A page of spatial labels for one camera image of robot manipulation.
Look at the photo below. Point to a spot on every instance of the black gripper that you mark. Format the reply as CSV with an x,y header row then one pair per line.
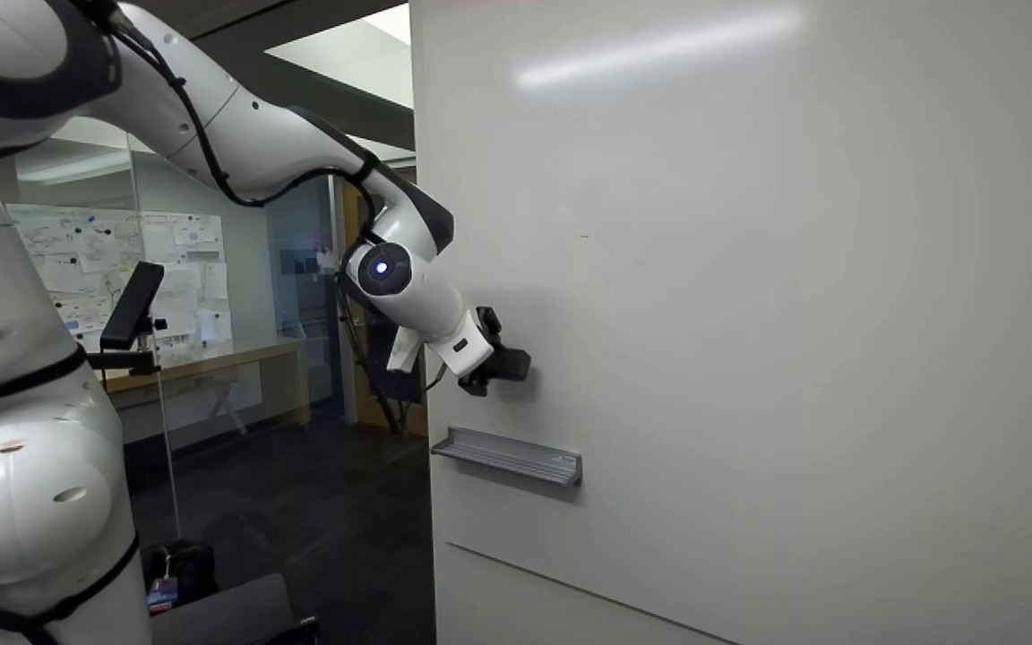
x,y
486,332

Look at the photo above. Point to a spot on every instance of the black felt board eraser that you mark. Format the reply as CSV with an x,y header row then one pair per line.
x,y
512,363

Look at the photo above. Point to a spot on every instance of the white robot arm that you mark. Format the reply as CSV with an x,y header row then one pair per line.
x,y
27,478

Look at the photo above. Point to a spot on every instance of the wooden desk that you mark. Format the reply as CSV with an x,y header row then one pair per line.
x,y
215,363

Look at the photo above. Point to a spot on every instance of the white whiteboard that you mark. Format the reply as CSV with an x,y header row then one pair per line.
x,y
779,299

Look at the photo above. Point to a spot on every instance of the dark grey box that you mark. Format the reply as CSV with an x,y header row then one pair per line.
x,y
230,613

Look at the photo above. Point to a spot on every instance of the black bag with tag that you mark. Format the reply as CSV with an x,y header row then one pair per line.
x,y
179,574

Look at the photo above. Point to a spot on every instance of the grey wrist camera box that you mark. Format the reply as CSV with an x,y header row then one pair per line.
x,y
404,348

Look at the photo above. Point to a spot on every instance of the wooden door frame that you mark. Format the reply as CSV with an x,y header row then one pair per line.
x,y
357,358

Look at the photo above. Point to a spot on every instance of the black camera on stand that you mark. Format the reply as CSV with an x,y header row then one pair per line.
x,y
131,306

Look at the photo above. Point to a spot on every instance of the white wall posters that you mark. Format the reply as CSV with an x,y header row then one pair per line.
x,y
98,268

